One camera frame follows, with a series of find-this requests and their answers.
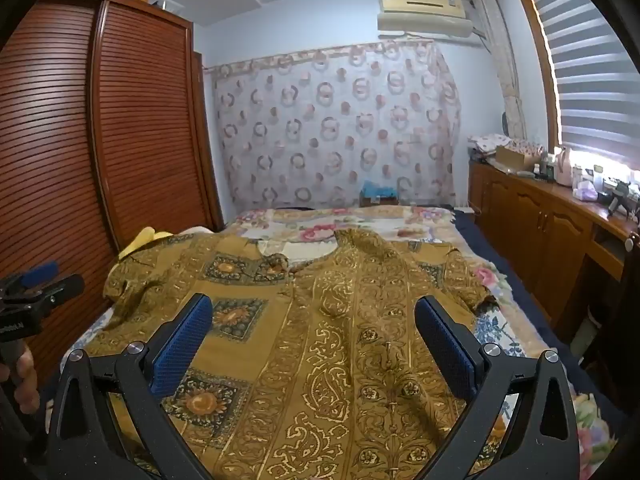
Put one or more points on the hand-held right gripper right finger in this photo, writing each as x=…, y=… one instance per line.
x=447, y=350

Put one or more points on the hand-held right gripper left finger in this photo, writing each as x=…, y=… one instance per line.
x=182, y=345

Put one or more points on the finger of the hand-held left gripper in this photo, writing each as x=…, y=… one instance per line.
x=66, y=289
x=41, y=272

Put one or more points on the golden patterned shirt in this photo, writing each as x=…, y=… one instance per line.
x=320, y=360

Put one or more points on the person's left hand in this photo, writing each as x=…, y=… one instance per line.
x=25, y=380

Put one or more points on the yellow plush toy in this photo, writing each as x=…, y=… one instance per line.
x=145, y=241

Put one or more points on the dark blue bed sheet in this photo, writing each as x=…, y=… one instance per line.
x=505, y=265

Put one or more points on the beige folded cloth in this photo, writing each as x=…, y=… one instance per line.
x=196, y=230

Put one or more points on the wooden sideboard cabinet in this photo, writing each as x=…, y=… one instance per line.
x=540, y=240

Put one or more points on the small wooden box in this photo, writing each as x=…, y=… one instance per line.
x=380, y=202

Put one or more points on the wooden louvered wardrobe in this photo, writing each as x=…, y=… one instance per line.
x=140, y=135

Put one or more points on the blue folded cloth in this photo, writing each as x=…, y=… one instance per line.
x=378, y=189

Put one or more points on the floral bed blanket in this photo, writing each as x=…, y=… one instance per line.
x=310, y=220

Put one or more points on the cardboard box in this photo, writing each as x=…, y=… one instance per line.
x=515, y=157

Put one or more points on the dark green bottle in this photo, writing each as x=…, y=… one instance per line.
x=550, y=169

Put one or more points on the purple bag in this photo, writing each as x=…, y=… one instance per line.
x=585, y=191

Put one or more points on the floral cloth stack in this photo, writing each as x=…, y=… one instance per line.
x=487, y=142

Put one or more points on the pink jug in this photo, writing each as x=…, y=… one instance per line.
x=564, y=167

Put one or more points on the small black tripod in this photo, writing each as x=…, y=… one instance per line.
x=620, y=197

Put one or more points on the dark oval object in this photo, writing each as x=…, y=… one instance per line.
x=506, y=125

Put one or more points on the cream lace curtain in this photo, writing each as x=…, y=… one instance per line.
x=502, y=60

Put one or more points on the striped window blind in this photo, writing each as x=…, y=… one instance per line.
x=590, y=60

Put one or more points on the cream air conditioner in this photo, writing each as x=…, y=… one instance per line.
x=425, y=12

